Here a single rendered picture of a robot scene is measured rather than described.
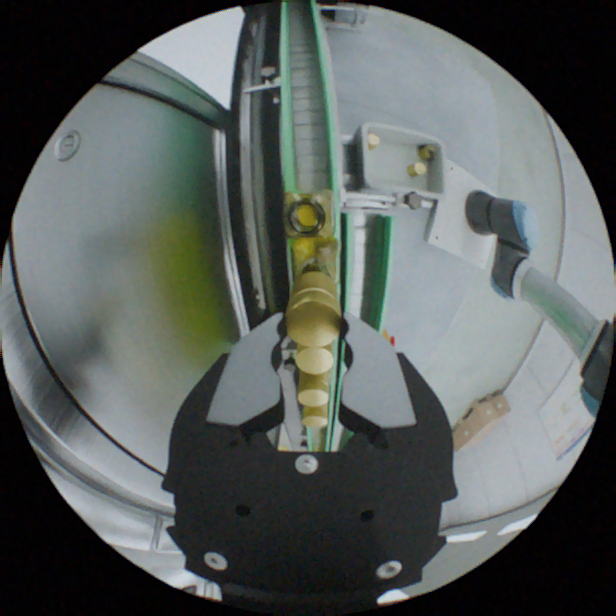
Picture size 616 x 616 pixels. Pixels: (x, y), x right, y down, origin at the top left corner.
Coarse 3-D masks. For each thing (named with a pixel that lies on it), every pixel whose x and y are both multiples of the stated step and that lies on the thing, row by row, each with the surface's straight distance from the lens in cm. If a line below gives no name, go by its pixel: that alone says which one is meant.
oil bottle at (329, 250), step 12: (300, 240) 23; (312, 240) 23; (324, 240) 22; (336, 240) 23; (300, 252) 21; (312, 252) 20; (324, 252) 20; (336, 252) 21; (300, 264) 21; (336, 264) 21; (336, 276) 21
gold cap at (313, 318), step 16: (304, 288) 12; (320, 288) 12; (336, 288) 15; (288, 304) 13; (304, 304) 11; (320, 304) 11; (336, 304) 12; (288, 320) 12; (304, 320) 11; (320, 320) 11; (336, 320) 11; (304, 336) 12; (320, 336) 12; (336, 336) 12
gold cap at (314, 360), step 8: (328, 344) 18; (296, 352) 18; (304, 352) 17; (312, 352) 17; (320, 352) 17; (328, 352) 17; (296, 360) 18; (304, 360) 18; (312, 360) 18; (320, 360) 18; (328, 360) 18; (304, 368) 18; (312, 368) 18; (320, 368) 18; (328, 368) 18
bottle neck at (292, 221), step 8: (296, 200) 15; (304, 200) 15; (312, 200) 15; (288, 208) 15; (296, 208) 15; (320, 208) 15; (288, 216) 15; (296, 216) 18; (320, 216) 15; (288, 224) 15; (296, 224) 16; (304, 224) 19; (312, 224) 18; (320, 224) 15; (296, 232) 15; (304, 232) 15; (312, 232) 15
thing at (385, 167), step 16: (368, 128) 52; (384, 128) 52; (400, 128) 54; (384, 144) 58; (400, 144) 60; (416, 144) 61; (432, 144) 60; (368, 160) 48; (384, 160) 57; (400, 160) 58; (416, 160) 61; (432, 160) 61; (368, 176) 47; (384, 176) 55; (400, 176) 57; (416, 176) 59; (432, 176) 60; (432, 192) 59
